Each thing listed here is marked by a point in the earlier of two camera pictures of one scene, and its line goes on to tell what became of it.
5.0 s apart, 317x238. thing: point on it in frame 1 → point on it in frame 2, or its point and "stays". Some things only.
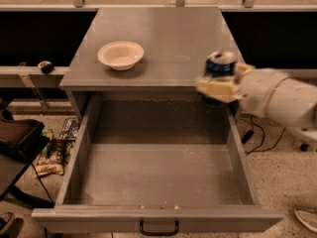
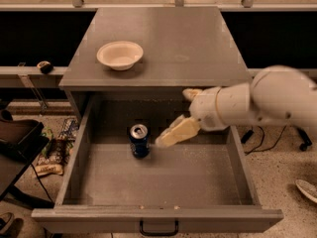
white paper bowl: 121,55 stays
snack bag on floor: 57,149 stays
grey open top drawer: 158,165 stays
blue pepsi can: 219,64 → 139,141
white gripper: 258,90 → 204,109
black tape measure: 46,66 stays
